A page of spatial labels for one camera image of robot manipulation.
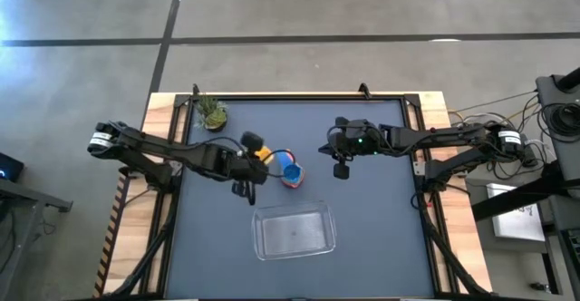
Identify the coiled black cable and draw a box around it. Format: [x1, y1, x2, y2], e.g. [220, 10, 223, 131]
[537, 102, 580, 138]

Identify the yellow measuring cup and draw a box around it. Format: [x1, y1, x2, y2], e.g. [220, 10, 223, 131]
[253, 145, 276, 165]

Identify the black power strip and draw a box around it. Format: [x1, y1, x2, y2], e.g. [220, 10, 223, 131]
[520, 144, 540, 170]

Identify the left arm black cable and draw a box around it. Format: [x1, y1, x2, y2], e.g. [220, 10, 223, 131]
[180, 135, 298, 180]

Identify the clear plastic rectangular basket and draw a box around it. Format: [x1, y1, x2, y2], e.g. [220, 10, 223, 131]
[251, 200, 338, 262]

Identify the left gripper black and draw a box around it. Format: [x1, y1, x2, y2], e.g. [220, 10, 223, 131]
[226, 130, 272, 206]

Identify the dark monitor device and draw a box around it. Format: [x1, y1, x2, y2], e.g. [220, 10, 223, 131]
[0, 151, 25, 183]

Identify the white flat board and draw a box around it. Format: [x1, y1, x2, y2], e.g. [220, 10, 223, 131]
[486, 181, 546, 242]

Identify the succulent plant in black pot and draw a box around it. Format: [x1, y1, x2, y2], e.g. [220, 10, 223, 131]
[194, 93, 229, 133]

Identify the red measuring cup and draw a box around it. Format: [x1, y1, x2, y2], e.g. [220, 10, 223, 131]
[279, 173, 306, 189]

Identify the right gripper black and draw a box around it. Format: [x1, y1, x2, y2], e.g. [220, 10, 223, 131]
[318, 115, 386, 181]

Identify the grey metal desk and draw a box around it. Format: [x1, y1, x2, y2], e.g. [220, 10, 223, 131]
[0, 177, 74, 301]

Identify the blue measuring cup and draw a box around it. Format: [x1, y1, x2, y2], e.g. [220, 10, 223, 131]
[275, 150, 306, 185]

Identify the black keyboard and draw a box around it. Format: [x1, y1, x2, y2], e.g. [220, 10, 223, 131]
[560, 227, 580, 275]

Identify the dark grey equipment cart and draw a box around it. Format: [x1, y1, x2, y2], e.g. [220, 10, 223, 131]
[534, 67, 580, 301]

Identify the black yellow hazard tape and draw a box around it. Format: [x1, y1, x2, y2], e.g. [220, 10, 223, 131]
[92, 172, 132, 298]

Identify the black diagonal beam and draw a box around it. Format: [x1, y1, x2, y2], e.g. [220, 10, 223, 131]
[470, 173, 580, 223]

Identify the loose cable bundle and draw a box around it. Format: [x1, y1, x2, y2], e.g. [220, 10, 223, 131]
[446, 90, 552, 182]

